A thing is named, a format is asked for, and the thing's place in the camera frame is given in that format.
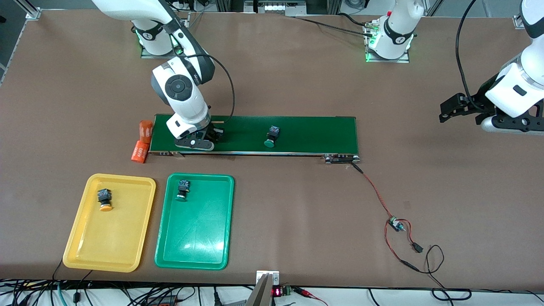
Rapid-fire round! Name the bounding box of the orange 4680 cylinder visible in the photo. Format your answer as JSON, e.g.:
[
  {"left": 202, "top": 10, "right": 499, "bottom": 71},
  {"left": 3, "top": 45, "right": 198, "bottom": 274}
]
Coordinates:
[
  {"left": 139, "top": 120, "right": 153, "bottom": 144},
  {"left": 131, "top": 141, "right": 150, "bottom": 164}
]

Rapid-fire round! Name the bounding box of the yellow mushroom push button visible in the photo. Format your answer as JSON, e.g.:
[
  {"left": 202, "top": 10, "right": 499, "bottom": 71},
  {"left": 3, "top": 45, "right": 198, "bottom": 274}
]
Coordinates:
[{"left": 97, "top": 188, "right": 113, "bottom": 212}]

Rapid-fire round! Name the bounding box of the green conveyor belt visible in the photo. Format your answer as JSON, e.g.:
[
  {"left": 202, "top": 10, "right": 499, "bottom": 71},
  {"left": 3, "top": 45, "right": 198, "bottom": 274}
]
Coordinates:
[{"left": 149, "top": 114, "right": 361, "bottom": 165}]

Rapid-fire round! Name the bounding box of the green plastic tray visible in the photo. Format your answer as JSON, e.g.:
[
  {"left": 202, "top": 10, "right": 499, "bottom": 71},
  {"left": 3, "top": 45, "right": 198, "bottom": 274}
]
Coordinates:
[{"left": 154, "top": 173, "right": 235, "bottom": 270}]

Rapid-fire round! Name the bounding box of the yellow plastic tray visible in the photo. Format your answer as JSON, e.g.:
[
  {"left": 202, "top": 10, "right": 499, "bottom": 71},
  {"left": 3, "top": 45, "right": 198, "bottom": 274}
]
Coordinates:
[{"left": 62, "top": 173, "right": 156, "bottom": 273}]

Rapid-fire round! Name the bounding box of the red clip lead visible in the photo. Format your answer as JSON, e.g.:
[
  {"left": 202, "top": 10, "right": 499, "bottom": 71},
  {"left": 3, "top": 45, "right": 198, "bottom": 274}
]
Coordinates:
[{"left": 293, "top": 287, "right": 330, "bottom": 306}]

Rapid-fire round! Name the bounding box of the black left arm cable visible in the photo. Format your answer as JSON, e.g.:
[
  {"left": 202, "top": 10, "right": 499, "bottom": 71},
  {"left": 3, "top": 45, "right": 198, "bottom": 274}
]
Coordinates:
[{"left": 456, "top": 0, "right": 489, "bottom": 111}]

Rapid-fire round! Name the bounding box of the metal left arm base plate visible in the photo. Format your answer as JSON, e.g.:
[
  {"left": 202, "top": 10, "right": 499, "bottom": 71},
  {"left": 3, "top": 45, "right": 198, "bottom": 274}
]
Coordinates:
[{"left": 365, "top": 20, "right": 411, "bottom": 63}]

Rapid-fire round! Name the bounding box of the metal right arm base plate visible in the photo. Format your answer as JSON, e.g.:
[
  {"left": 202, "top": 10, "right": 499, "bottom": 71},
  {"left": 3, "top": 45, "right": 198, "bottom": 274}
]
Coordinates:
[{"left": 140, "top": 12, "right": 190, "bottom": 59}]

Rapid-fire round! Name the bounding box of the red black conveyor wire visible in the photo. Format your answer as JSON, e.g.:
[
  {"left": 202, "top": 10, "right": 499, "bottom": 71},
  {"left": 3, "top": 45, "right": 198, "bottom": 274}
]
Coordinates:
[{"left": 352, "top": 163, "right": 396, "bottom": 219}]

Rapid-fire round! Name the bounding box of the aluminium frame with white box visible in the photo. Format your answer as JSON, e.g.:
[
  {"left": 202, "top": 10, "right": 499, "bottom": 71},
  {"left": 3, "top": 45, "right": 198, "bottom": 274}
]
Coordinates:
[{"left": 215, "top": 0, "right": 340, "bottom": 17}]

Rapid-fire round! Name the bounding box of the red wire with black plug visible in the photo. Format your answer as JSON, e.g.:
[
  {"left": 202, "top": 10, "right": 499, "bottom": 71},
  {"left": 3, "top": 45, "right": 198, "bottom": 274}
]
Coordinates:
[{"left": 385, "top": 219, "right": 424, "bottom": 266}]

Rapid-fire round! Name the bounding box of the black cable to arm base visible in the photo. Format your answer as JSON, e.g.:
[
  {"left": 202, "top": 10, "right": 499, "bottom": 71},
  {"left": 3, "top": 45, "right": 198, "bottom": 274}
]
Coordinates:
[{"left": 295, "top": 13, "right": 377, "bottom": 38}]

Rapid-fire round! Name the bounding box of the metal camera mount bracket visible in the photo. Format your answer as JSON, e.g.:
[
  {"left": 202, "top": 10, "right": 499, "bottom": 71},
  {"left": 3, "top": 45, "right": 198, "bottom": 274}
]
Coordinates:
[{"left": 246, "top": 270, "right": 280, "bottom": 306}]

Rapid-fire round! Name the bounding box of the thin black looped cable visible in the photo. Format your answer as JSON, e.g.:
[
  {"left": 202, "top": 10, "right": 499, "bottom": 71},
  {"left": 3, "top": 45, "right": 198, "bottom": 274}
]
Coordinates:
[{"left": 399, "top": 244, "right": 472, "bottom": 301}]

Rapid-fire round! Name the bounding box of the tangled black cable bundle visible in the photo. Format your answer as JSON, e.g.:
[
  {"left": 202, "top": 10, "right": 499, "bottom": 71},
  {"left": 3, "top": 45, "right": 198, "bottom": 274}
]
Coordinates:
[{"left": 0, "top": 278, "right": 255, "bottom": 306}]

